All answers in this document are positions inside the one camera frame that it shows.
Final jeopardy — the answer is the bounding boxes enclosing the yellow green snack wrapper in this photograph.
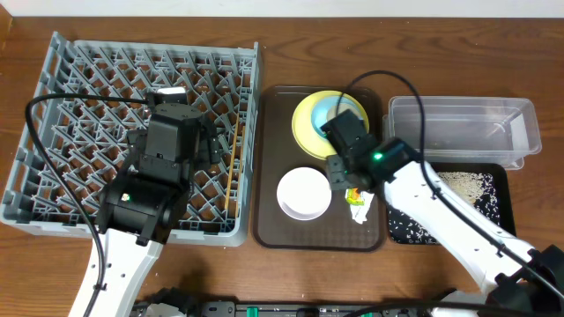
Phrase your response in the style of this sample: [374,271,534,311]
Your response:
[345,188,365,206]

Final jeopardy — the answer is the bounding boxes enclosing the white napkin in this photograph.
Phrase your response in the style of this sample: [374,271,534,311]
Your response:
[350,191,375,225]

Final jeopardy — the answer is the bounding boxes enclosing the white bowl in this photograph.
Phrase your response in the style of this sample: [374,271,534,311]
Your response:
[276,167,332,221]

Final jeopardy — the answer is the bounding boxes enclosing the light blue bowl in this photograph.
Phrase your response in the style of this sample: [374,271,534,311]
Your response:
[311,94,364,137]

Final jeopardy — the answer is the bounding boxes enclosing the clear plastic bin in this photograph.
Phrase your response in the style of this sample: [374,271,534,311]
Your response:
[382,95,544,171]

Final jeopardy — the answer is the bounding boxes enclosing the yellow plate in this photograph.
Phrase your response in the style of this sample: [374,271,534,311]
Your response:
[292,91,370,160]

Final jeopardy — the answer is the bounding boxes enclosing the spilled rice and food scraps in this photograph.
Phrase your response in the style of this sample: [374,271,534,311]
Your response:
[388,172,501,245]

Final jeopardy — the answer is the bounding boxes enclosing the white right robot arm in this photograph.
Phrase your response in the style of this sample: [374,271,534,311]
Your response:
[322,110,563,316]

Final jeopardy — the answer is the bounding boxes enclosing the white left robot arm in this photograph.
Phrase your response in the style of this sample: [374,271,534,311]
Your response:
[70,103,220,316]

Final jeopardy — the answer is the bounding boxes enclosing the grey plastic dishwasher rack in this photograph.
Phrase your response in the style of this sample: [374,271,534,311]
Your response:
[1,33,263,247]

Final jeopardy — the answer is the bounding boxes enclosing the black plastic tray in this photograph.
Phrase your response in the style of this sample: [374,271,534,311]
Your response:
[387,163,516,245]

